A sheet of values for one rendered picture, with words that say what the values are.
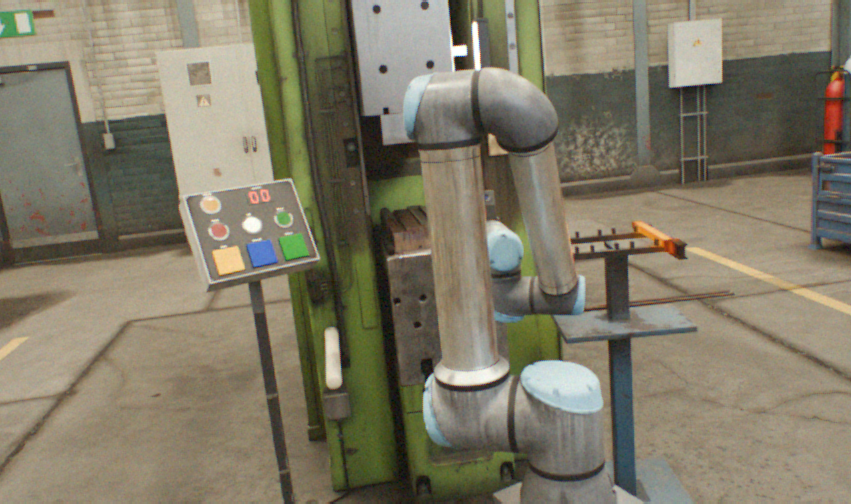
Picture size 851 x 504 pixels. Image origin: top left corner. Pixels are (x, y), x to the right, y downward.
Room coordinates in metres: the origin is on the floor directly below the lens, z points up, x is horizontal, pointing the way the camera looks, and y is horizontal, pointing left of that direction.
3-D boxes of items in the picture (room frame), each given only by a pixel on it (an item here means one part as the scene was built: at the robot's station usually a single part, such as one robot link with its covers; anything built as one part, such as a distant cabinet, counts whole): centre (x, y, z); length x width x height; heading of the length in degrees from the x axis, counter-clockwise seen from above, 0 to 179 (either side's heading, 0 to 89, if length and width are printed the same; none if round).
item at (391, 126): (2.47, 0.02, 1.32); 0.42 x 0.20 x 0.10; 7
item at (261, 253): (2.01, 0.48, 1.01); 0.07 x 0.05 x 0.07; 122
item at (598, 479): (1.25, -0.24, 0.65); 0.19 x 0.19 x 0.10
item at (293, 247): (2.06, 0.39, 1.01); 0.07 x 0.05 x 0.07; 122
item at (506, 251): (1.61, -0.18, 1.04); 0.12 x 0.09 x 0.10; 5
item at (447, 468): (2.49, -0.03, 0.23); 0.55 x 0.37 x 0.47; 7
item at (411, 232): (2.47, 0.02, 0.96); 0.42 x 0.20 x 0.09; 7
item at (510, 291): (1.60, -0.19, 0.93); 0.12 x 0.09 x 0.12; 70
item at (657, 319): (2.14, -0.60, 0.65); 0.40 x 0.30 x 0.02; 89
